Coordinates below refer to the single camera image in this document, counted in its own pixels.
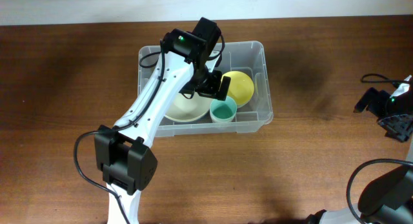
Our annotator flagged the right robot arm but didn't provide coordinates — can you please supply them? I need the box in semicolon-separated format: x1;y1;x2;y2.
304;74;412;224

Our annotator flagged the clear plastic storage bin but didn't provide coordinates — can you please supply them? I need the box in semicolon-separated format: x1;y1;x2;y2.
156;41;274;137

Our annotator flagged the cream large bowl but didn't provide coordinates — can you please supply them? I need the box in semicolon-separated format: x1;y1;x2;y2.
165;93;212;123

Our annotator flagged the yellow small bowl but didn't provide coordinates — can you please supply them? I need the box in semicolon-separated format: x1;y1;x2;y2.
223;71;254;105

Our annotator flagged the green cup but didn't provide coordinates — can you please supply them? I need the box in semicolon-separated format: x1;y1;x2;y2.
210;96;237;123

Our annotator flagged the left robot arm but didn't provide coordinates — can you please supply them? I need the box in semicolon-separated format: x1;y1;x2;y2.
94;18;230;223

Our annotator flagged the left black cable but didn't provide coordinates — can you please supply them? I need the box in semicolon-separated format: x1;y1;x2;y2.
73;33;226;224

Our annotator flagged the black cable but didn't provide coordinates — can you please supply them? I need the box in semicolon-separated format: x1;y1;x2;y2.
73;33;226;224
346;73;413;224

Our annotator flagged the right black cable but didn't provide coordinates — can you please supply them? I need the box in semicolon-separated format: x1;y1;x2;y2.
346;73;413;224

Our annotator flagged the green small bowl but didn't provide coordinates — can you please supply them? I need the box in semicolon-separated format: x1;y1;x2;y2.
237;100;251;108

